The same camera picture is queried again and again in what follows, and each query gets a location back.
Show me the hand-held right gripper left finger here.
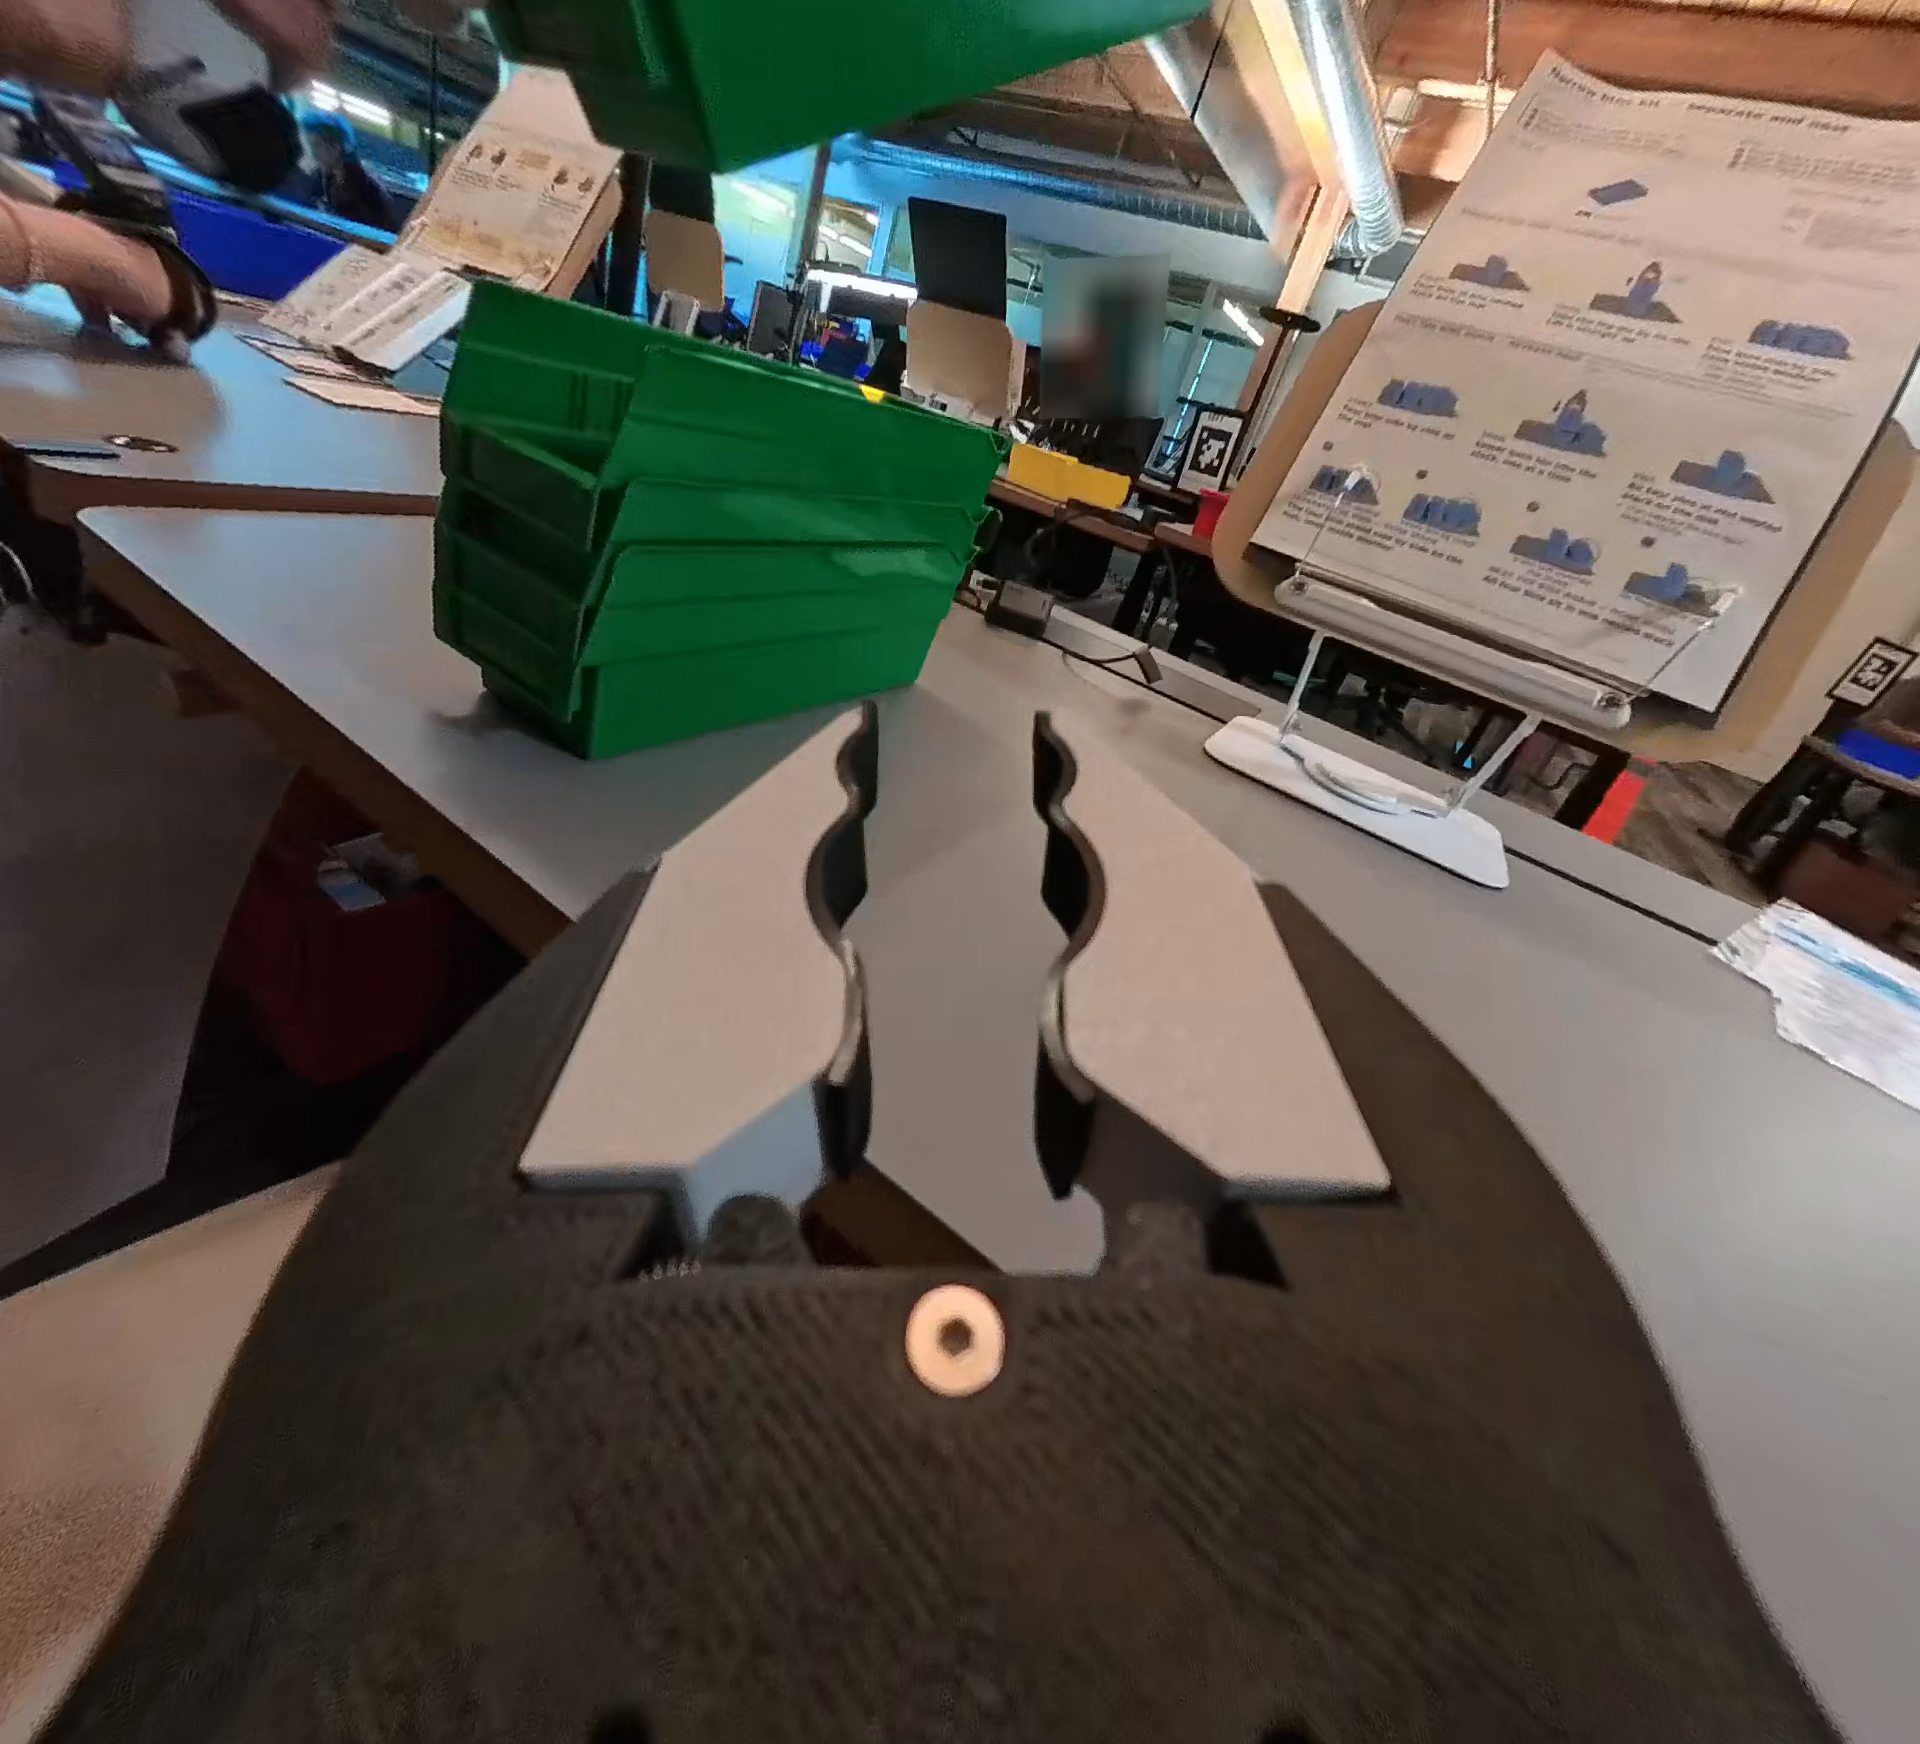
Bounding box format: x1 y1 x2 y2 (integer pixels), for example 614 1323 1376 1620
516 703 883 1228

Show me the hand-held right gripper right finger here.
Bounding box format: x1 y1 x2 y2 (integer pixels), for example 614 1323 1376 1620
1034 711 1394 1203

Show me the stack of green bins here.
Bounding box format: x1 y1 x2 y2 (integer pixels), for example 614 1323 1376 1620
432 281 1012 762

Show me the grey desk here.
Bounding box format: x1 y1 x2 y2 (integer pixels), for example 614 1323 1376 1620
77 501 1920 1744
0 281 446 527

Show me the instruction sheet on cardboard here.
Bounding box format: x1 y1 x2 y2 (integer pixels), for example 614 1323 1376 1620
395 69 628 290

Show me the red box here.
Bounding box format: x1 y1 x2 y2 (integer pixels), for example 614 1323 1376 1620
224 781 488 1084

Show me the white printed booklet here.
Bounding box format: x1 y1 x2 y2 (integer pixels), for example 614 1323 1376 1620
261 248 475 376

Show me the black upright panel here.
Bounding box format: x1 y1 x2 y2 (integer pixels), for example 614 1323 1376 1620
907 194 1012 321

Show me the large yellow bin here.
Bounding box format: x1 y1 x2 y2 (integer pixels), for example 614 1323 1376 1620
998 440 1136 506

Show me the brown backing board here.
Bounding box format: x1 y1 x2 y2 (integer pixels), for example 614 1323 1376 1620
1210 303 1920 762

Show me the black white marker tag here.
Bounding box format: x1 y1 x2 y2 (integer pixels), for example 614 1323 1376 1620
1831 637 1912 714
1176 407 1254 496

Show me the clear plastic bag blue print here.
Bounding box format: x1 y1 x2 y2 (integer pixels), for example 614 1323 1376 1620
1714 900 1920 1116

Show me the brown cardboard piece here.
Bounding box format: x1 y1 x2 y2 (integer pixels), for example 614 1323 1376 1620
902 303 1022 413

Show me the instruction sheet with blue pictures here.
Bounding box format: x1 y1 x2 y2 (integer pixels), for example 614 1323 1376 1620
1254 49 1920 714

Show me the person's beige trouser leg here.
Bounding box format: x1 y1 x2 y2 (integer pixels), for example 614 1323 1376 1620
0 1158 348 1744

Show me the large silver air duct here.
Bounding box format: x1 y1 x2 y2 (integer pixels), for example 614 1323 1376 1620
1136 0 1407 260

